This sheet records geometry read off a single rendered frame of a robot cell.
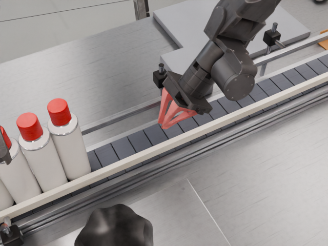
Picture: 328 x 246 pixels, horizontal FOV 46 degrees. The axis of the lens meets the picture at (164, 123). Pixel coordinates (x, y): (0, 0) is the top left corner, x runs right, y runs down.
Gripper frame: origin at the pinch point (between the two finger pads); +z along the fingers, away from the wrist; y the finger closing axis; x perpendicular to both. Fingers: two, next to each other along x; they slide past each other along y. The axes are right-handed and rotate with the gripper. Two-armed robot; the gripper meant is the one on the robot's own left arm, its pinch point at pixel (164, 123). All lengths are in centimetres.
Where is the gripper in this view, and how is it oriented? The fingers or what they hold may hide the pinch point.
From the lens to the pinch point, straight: 79.5
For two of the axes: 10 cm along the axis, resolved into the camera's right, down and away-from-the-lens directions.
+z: -5.6, 7.2, 4.1
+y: 4.6, 6.8, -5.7
